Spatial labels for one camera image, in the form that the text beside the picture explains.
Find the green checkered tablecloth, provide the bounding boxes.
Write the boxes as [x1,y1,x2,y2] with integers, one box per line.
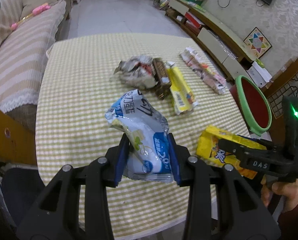
[36,33,249,239]

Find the orange cardboard box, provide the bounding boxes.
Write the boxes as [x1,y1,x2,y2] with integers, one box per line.
[0,111,37,166]

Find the yellow snack box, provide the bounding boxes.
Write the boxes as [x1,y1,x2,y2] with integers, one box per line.
[196,126,266,179]

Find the dark brown cigarette box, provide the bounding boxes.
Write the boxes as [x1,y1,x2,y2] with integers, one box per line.
[153,58,172,100]

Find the white blue snack bag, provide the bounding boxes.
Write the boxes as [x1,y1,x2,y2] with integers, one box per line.
[105,89,173,183]

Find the red flat box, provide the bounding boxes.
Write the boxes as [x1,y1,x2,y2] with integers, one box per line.
[185,11,205,29]

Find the pink toy wand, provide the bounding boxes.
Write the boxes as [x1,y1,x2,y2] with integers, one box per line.
[11,3,51,31]

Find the white shoe box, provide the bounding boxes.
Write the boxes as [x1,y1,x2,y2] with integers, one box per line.
[247,61,272,88]

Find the person's right hand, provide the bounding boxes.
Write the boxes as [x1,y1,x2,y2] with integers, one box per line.
[261,176,298,213]

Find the striped beige sofa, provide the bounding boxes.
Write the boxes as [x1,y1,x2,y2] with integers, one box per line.
[0,0,70,131]

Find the green rimmed red basin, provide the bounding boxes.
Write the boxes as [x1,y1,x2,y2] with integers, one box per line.
[229,75,272,136]

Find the grey paper wrapper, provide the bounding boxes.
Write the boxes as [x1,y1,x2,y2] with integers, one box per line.
[114,55,158,89]

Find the long TV cabinet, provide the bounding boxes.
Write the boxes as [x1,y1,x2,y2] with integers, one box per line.
[165,0,256,81]

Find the yellow wrapper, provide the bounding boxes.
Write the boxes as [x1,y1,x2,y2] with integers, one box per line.
[165,61,198,115]

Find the chinese checkers board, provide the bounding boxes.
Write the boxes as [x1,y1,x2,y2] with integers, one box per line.
[243,27,272,59]

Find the pink white snack wrapper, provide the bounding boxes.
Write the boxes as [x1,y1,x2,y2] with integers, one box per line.
[180,47,226,94]

